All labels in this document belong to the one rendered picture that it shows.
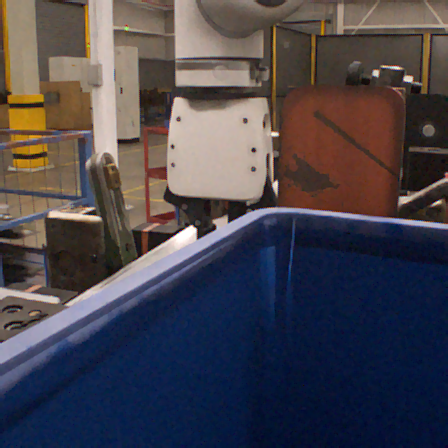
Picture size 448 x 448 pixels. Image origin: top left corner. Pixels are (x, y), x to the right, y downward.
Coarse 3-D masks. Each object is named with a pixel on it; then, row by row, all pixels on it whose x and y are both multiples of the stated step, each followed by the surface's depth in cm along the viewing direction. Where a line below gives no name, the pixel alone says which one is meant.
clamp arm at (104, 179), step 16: (96, 160) 63; (112, 160) 65; (96, 176) 63; (112, 176) 63; (96, 192) 64; (112, 192) 64; (96, 208) 64; (112, 208) 64; (112, 224) 64; (128, 224) 67; (112, 240) 64; (128, 240) 66; (112, 256) 65; (128, 256) 66
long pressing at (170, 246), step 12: (276, 192) 101; (192, 228) 76; (216, 228) 75; (168, 240) 71; (180, 240) 70; (192, 240) 70; (156, 252) 65; (168, 252) 65; (132, 264) 62; (144, 264) 61; (120, 276) 57; (96, 288) 54; (72, 300) 51
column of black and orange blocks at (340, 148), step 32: (288, 96) 18; (320, 96) 17; (352, 96) 17; (384, 96) 17; (288, 128) 18; (320, 128) 18; (352, 128) 17; (384, 128) 17; (288, 160) 18; (320, 160) 18; (352, 160) 18; (384, 160) 17; (288, 192) 19; (320, 192) 18; (352, 192) 18; (384, 192) 17
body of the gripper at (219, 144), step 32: (192, 96) 49; (224, 96) 48; (256, 96) 50; (192, 128) 51; (224, 128) 50; (256, 128) 49; (192, 160) 52; (224, 160) 50; (256, 160) 50; (192, 192) 53; (224, 192) 52; (256, 192) 51
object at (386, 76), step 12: (348, 72) 46; (360, 72) 46; (384, 72) 44; (396, 72) 44; (348, 84) 46; (360, 84) 47; (372, 84) 46; (384, 84) 45; (396, 84) 44; (408, 84) 45; (420, 84) 45; (408, 96) 46
